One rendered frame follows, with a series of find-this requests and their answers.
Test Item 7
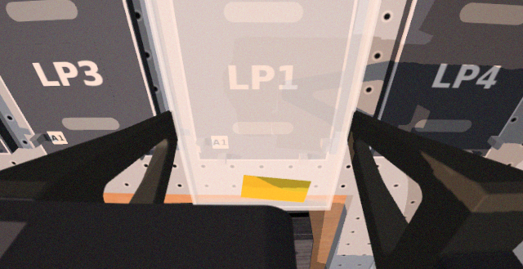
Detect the beige button panel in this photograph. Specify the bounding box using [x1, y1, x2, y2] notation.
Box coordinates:
[369, 241, 523, 269]

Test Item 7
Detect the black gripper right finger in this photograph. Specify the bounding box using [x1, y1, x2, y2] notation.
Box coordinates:
[347, 110, 523, 269]

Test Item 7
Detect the white microplate lid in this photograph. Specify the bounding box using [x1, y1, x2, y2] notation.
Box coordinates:
[145, 0, 382, 210]

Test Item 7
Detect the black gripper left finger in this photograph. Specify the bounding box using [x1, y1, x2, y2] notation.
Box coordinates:
[0, 110, 178, 204]

